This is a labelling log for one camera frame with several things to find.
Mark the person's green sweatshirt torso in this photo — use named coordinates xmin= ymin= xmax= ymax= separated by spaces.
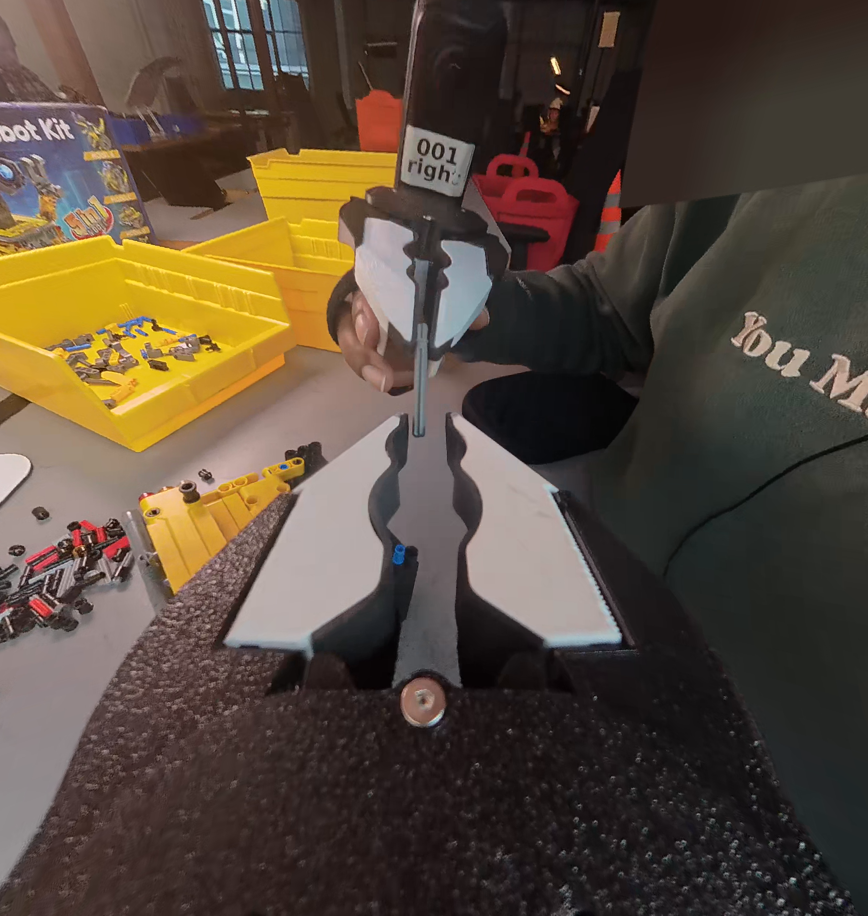
xmin=595 ymin=172 xmax=868 ymax=916

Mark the empty yellow plastic bin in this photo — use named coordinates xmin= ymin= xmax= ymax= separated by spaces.
xmin=184 ymin=215 xmax=356 ymax=353
xmin=247 ymin=146 xmax=401 ymax=230

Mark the grey lego axle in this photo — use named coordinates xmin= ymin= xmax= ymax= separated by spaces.
xmin=410 ymin=258 xmax=444 ymax=439

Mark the person's right hand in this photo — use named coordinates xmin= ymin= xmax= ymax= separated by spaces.
xmin=336 ymin=286 xmax=413 ymax=396

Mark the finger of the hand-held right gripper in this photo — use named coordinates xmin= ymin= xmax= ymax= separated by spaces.
xmin=427 ymin=239 xmax=495 ymax=379
xmin=354 ymin=220 xmax=424 ymax=359

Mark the person's right forearm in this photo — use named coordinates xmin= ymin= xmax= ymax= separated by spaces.
xmin=470 ymin=193 xmax=739 ymax=376

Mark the heap of grey blue pieces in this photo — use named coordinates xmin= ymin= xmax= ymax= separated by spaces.
xmin=48 ymin=315 xmax=224 ymax=409

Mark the red plastic basket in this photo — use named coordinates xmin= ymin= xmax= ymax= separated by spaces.
xmin=473 ymin=152 xmax=542 ymax=216
xmin=509 ymin=177 xmax=579 ymax=271

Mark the yellow bin with many pieces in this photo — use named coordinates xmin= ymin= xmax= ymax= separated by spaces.
xmin=0 ymin=236 xmax=295 ymax=453

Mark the yellow and black lego model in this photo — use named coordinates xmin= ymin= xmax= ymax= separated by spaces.
xmin=137 ymin=442 xmax=328 ymax=595

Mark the pile of black red pins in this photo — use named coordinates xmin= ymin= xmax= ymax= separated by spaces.
xmin=0 ymin=519 xmax=134 ymax=648

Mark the black padded armrest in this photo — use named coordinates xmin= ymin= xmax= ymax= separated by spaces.
xmin=463 ymin=368 xmax=641 ymax=466

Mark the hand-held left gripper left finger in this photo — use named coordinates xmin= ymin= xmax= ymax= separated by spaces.
xmin=221 ymin=414 xmax=417 ymax=654

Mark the dark background table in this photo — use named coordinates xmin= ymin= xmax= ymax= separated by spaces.
xmin=115 ymin=107 xmax=299 ymax=210

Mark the blue robot kit box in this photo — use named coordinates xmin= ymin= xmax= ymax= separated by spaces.
xmin=0 ymin=102 xmax=155 ymax=260

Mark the orange striped traffic cone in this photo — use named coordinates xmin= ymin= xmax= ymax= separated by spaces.
xmin=591 ymin=169 xmax=625 ymax=255

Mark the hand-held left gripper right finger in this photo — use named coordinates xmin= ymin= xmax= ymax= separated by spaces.
xmin=444 ymin=411 xmax=626 ymax=651

